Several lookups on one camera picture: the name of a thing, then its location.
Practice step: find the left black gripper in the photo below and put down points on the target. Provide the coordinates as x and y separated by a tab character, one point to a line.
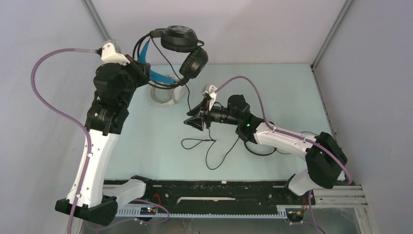
142	69

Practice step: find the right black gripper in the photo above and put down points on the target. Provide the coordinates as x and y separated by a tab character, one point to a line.
197	122

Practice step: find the white over-ear headphones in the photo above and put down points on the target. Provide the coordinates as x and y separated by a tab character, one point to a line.
166	98

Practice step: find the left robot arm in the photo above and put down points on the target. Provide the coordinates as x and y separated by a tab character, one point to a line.
115	84

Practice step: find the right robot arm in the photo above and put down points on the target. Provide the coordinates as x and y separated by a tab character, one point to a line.
323	156

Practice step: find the black on-ear headphones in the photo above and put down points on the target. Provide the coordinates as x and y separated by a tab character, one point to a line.
264	151

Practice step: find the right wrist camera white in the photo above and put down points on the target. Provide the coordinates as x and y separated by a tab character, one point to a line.
209	92

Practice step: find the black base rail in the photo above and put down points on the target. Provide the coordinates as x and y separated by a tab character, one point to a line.
217	198

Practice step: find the right aluminium frame post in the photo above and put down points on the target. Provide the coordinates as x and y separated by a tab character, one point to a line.
342	196

